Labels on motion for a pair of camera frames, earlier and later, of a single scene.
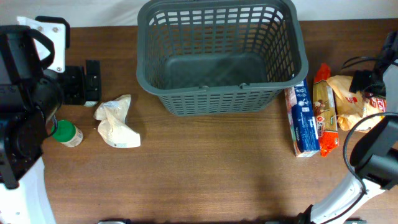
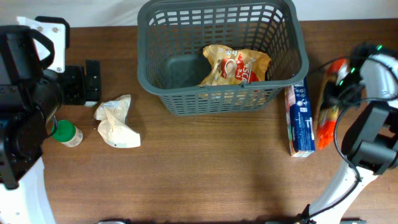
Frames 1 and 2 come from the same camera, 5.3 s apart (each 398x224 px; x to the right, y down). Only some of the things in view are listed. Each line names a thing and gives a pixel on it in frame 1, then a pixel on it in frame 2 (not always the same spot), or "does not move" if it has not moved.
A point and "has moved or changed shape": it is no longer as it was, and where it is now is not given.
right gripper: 359,83 → 331,98
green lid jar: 68,134 does not move
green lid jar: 90,103 does not move
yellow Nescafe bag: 351,106 has moved or changed shape
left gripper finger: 92,80 does not move
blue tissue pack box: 301,119 does not move
